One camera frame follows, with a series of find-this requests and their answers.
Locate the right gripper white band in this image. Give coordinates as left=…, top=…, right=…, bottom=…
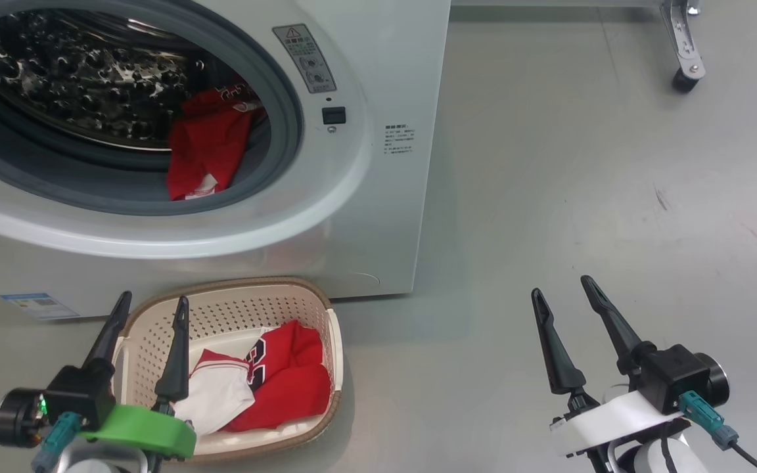
left=531, top=275, right=689, bottom=459

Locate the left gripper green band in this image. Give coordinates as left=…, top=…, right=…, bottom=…
left=80, top=291, right=198, bottom=459

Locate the red white numbered jersey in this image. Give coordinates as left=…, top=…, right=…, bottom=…
left=172, top=320, right=332, bottom=438

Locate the red garment white trim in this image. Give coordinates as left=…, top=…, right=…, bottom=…
left=167, top=84, right=266, bottom=201

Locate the cream perforated laundry basket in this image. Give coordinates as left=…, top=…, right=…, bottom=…
left=110, top=277, right=344, bottom=464

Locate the white front-load washing machine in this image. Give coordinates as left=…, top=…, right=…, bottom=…
left=0, top=0, right=451, bottom=321

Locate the blue energy label sticker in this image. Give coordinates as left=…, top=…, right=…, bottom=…
left=1, top=293, right=81, bottom=321

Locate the white partition screen on casters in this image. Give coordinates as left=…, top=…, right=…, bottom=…
left=451, top=0, right=708, bottom=93

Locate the grey warning label sticker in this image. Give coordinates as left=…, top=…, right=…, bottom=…
left=273, top=24, right=337, bottom=94

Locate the left camera cable teal plug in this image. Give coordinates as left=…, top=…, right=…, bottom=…
left=32, top=413, right=82, bottom=473

